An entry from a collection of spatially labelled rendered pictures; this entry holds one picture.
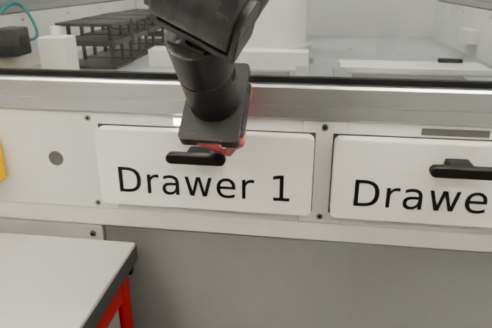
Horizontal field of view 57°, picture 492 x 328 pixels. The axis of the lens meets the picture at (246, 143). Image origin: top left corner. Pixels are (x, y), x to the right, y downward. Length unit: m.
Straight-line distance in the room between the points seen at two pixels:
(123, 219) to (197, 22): 0.42
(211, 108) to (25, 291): 0.33
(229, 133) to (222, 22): 0.16
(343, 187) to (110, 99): 0.32
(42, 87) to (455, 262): 0.61
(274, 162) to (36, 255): 0.35
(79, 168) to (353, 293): 0.44
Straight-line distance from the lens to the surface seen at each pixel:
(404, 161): 0.59
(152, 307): 0.79
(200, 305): 0.76
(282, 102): 0.57
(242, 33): 0.36
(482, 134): 0.62
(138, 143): 0.61
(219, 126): 0.47
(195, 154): 0.55
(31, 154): 0.71
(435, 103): 0.59
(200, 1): 0.34
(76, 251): 0.68
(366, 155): 0.58
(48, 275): 0.65
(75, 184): 0.70
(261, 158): 0.58
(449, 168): 0.56
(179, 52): 0.40
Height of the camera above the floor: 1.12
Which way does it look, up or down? 20 degrees down
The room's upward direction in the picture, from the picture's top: straight up
